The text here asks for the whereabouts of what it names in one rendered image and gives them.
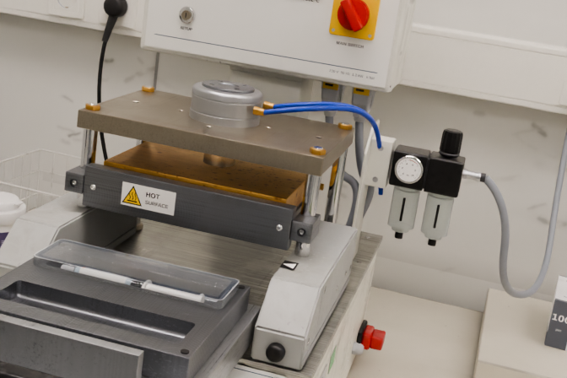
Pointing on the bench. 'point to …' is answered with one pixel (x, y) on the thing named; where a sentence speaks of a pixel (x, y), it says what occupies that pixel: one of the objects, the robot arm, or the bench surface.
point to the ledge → (516, 340)
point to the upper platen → (213, 172)
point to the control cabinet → (291, 26)
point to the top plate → (229, 125)
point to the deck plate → (245, 273)
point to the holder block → (122, 316)
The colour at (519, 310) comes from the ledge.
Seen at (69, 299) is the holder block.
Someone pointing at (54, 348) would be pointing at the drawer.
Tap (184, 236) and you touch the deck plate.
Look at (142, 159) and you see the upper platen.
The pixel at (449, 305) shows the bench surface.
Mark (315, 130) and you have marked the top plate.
